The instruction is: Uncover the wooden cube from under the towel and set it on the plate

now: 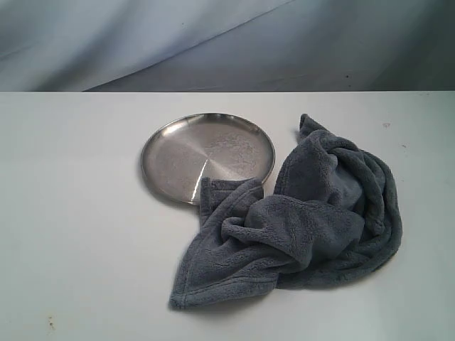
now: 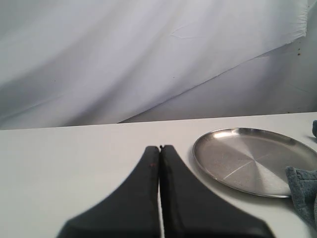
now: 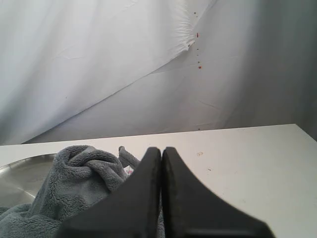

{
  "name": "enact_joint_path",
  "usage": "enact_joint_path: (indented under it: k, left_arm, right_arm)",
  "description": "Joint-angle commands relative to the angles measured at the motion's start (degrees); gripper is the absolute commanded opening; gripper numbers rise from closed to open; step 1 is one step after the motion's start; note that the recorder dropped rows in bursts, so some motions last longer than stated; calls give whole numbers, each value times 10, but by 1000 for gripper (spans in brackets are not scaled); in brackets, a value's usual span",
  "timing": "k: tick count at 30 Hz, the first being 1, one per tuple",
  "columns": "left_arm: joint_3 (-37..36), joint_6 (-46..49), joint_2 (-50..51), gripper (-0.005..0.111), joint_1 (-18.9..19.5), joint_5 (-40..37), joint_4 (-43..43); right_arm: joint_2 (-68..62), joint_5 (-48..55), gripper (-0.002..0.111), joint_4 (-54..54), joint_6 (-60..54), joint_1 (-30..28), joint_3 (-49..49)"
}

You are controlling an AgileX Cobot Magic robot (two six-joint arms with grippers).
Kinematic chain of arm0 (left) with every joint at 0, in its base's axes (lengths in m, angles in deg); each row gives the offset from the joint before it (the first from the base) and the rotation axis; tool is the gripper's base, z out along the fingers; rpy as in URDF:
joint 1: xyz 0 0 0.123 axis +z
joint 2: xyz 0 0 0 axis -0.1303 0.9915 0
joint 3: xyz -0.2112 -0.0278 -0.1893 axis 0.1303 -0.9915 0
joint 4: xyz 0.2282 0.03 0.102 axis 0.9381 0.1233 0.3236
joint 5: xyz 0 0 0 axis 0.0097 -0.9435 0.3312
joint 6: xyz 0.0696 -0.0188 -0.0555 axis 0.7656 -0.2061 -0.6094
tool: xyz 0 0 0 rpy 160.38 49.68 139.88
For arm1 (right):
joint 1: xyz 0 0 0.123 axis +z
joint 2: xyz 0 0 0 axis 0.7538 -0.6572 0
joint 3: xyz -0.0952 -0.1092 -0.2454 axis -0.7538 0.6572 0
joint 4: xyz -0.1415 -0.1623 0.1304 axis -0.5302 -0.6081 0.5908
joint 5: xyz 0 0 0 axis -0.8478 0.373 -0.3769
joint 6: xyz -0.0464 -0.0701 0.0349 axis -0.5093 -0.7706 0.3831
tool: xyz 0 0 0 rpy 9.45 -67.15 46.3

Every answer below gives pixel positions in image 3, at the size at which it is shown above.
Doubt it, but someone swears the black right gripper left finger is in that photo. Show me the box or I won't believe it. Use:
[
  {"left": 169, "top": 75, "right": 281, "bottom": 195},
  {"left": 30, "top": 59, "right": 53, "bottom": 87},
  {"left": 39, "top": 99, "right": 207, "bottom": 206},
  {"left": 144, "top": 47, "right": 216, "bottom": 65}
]
[{"left": 57, "top": 147, "right": 161, "bottom": 238}]

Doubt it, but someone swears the white backdrop sheet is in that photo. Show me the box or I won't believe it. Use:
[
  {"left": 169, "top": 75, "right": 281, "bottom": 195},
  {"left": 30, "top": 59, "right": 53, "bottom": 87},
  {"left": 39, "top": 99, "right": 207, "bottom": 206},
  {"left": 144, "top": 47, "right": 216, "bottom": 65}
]
[{"left": 0, "top": 0, "right": 317, "bottom": 145}]

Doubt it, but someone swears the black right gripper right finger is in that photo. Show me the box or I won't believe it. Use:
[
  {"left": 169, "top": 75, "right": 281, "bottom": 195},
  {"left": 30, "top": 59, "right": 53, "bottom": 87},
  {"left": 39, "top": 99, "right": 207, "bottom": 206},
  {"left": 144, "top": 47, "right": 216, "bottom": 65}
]
[{"left": 161, "top": 147, "right": 270, "bottom": 238}]

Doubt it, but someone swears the grey fleece towel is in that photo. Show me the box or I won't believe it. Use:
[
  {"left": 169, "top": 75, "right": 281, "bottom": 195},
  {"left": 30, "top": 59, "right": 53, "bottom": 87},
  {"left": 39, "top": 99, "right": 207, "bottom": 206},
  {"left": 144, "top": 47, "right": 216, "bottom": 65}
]
[{"left": 0, "top": 145, "right": 165, "bottom": 238}]

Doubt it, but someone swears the round steel plate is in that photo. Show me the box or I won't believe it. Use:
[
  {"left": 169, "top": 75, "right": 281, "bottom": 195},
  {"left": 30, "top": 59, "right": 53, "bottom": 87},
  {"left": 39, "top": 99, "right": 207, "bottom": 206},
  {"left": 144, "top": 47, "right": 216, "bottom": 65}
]
[{"left": 0, "top": 154, "right": 55, "bottom": 207}]

